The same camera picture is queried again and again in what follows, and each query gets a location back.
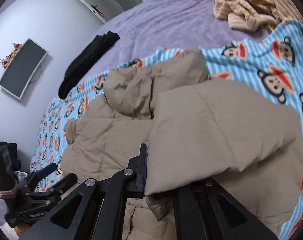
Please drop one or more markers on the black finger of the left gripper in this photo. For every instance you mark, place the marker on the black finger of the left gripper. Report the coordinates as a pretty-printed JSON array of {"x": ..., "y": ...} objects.
[{"x": 65, "y": 184}]

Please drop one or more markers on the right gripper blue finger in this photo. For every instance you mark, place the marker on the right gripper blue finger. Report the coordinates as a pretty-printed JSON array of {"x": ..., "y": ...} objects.
[{"x": 137, "y": 182}]

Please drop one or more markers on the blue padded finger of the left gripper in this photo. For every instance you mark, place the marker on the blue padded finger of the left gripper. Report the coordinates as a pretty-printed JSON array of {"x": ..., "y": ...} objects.
[{"x": 43, "y": 173}]

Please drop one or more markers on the beige puffer jacket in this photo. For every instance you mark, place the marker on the beige puffer jacket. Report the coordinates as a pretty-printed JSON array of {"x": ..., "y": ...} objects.
[{"x": 195, "y": 127}]

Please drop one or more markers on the black folded garment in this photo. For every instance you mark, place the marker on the black folded garment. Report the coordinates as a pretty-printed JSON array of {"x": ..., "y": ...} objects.
[{"x": 85, "y": 61}]

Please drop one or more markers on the purple bed cover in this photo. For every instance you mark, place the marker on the purple bed cover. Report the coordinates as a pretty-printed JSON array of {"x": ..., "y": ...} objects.
[{"x": 156, "y": 24}]

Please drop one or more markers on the blue striped monkey blanket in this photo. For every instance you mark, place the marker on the blue striped monkey blanket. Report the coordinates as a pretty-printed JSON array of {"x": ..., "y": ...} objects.
[{"x": 273, "y": 68}]

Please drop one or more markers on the beige striped fleece garment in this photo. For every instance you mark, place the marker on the beige striped fleece garment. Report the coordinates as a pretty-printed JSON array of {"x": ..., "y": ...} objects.
[{"x": 251, "y": 15}]

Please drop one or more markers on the white framed wall monitor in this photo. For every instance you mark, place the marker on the white framed wall monitor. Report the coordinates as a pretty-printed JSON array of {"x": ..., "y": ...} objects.
[{"x": 22, "y": 67}]

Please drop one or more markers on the red orange wall decoration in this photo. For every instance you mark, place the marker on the red orange wall decoration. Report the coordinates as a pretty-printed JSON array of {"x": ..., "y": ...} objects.
[{"x": 6, "y": 61}]

